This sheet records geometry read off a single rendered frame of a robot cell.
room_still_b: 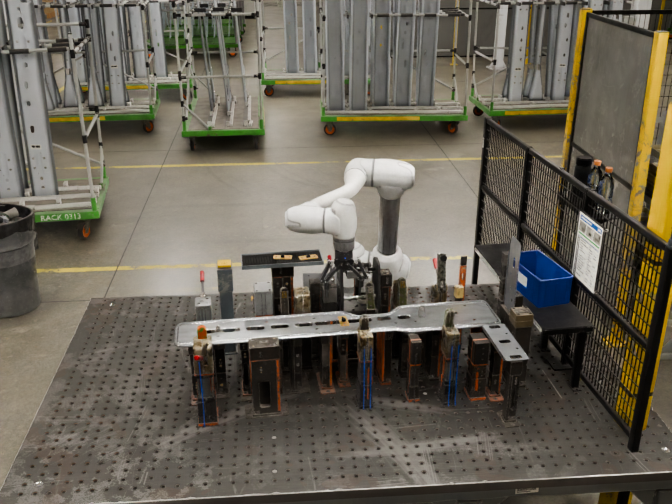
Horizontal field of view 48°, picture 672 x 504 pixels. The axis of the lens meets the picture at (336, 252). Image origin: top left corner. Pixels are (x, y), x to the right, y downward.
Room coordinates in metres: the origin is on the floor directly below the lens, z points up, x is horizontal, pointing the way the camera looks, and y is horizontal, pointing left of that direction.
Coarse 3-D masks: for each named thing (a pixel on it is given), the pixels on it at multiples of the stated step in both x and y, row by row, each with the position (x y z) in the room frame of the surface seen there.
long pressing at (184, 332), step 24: (336, 312) 2.90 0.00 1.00; (408, 312) 2.91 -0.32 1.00; (432, 312) 2.91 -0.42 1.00; (480, 312) 2.91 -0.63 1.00; (192, 336) 2.70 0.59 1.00; (216, 336) 2.70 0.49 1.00; (240, 336) 2.70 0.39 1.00; (264, 336) 2.70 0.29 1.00; (288, 336) 2.70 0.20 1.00; (312, 336) 2.71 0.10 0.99
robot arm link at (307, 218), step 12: (348, 180) 3.20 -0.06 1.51; (360, 180) 3.22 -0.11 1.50; (336, 192) 3.07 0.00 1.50; (348, 192) 3.10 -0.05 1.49; (312, 204) 2.87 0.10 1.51; (324, 204) 2.99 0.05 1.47; (288, 216) 2.82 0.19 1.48; (300, 216) 2.80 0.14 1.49; (312, 216) 2.80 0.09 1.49; (288, 228) 2.83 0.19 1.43; (300, 228) 2.80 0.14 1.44; (312, 228) 2.79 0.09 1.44
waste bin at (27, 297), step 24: (0, 216) 4.84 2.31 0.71; (24, 216) 5.03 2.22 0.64; (0, 240) 4.65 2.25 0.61; (24, 240) 4.76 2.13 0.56; (0, 264) 4.66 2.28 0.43; (24, 264) 4.76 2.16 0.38; (0, 288) 4.67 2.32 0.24; (24, 288) 4.75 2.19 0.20; (0, 312) 4.67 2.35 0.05; (24, 312) 4.73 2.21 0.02
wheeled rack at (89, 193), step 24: (48, 24) 6.97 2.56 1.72; (72, 24) 7.00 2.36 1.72; (0, 48) 6.52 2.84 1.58; (24, 48) 6.35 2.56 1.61; (48, 48) 6.37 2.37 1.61; (72, 48) 6.12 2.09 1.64; (96, 96) 7.03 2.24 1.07; (96, 120) 7.02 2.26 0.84; (72, 192) 6.57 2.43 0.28; (96, 192) 6.47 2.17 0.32; (48, 216) 6.02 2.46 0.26; (72, 216) 6.06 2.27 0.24; (96, 216) 6.10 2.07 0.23
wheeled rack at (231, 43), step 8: (144, 8) 16.02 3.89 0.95; (224, 8) 15.85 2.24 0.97; (168, 40) 16.26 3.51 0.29; (184, 40) 16.26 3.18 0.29; (192, 40) 16.26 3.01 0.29; (200, 40) 16.26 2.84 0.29; (208, 40) 16.26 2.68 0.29; (216, 40) 16.26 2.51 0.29; (232, 40) 16.26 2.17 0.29; (168, 48) 15.64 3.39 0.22; (184, 48) 15.69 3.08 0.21; (232, 48) 15.89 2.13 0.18; (232, 56) 15.90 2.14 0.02
